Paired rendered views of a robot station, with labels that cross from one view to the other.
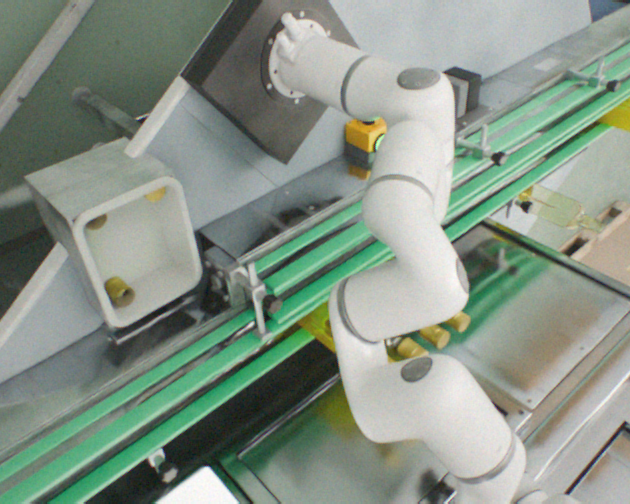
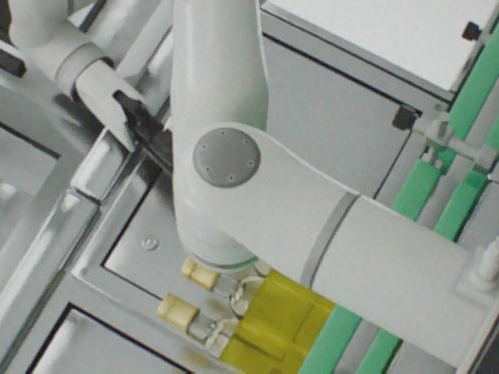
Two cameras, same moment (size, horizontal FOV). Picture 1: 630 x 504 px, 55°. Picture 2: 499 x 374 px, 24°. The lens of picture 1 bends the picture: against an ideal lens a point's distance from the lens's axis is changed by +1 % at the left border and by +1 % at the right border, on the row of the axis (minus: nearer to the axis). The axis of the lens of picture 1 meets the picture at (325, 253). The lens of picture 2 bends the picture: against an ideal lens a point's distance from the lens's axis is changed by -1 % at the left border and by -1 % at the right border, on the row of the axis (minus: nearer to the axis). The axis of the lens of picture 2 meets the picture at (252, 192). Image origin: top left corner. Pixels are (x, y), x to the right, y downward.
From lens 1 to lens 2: 1.30 m
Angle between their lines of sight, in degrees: 68
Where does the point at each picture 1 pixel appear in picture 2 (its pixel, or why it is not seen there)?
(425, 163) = (187, 19)
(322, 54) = (417, 238)
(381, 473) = not seen: hidden behind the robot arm
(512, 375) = (99, 360)
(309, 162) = not seen: outside the picture
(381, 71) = (293, 181)
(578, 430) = (14, 271)
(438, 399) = not seen: outside the picture
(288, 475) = (349, 108)
